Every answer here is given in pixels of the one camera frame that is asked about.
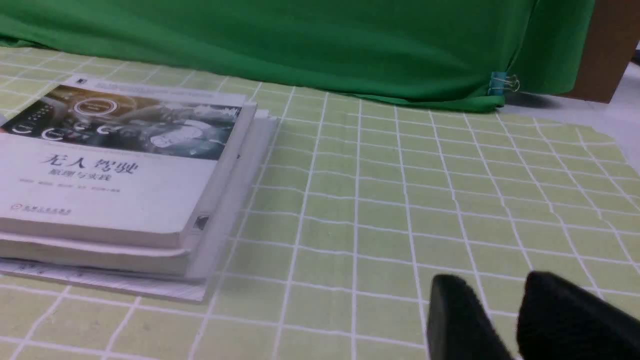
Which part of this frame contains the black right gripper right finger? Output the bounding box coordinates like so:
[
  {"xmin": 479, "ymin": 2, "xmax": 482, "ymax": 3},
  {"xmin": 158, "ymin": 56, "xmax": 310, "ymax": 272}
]
[{"xmin": 516, "ymin": 271, "xmax": 640, "ymax": 360}]

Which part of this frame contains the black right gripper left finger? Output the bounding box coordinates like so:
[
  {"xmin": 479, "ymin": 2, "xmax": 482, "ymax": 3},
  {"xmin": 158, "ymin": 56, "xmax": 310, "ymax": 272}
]
[{"xmin": 426, "ymin": 274, "xmax": 512, "ymax": 360}]

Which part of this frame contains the green checkered tablecloth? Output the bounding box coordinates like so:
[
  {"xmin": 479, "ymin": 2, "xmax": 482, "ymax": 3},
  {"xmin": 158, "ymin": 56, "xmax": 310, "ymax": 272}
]
[{"xmin": 1, "ymin": 48, "xmax": 639, "ymax": 360}]

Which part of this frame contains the blue binder clip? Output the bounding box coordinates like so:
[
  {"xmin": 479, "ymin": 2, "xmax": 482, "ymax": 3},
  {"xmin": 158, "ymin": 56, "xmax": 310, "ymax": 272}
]
[{"xmin": 487, "ymin": 71, "xmax": 521, "ymax": 96}]

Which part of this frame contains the middle white book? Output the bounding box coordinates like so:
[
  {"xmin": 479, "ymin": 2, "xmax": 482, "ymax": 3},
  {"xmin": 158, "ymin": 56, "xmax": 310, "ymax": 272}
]
[{"xmin": 1, "ymin": 109, "xmax": 277, "ymax": 281}]

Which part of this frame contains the green backdrop cloth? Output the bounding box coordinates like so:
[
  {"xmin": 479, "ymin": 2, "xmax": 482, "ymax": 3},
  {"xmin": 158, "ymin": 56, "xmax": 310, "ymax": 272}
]
[{"xmin": 1, "ymin": 0, "xmax": 595, "ymax": 113}]

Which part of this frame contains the brown wooden board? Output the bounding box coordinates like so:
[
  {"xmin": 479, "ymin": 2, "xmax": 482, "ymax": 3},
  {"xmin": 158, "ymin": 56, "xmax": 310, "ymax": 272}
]
[{"xmin": 561, "ymin": 0, "xmax": 640, "ymax": 104}]

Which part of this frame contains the bottom thin white booklet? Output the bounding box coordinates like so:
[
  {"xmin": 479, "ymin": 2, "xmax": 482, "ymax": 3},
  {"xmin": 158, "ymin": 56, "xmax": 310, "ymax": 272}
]
[{"xmin": 0, "ymin": 259, "xmax": 209, "ymax": 303}]

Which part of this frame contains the top white textbook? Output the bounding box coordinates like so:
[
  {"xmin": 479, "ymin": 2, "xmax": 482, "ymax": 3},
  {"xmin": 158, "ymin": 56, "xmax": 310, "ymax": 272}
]
[{"xmin": 0, "ymin": 76, "xmax": 258, "ymax": 249}]

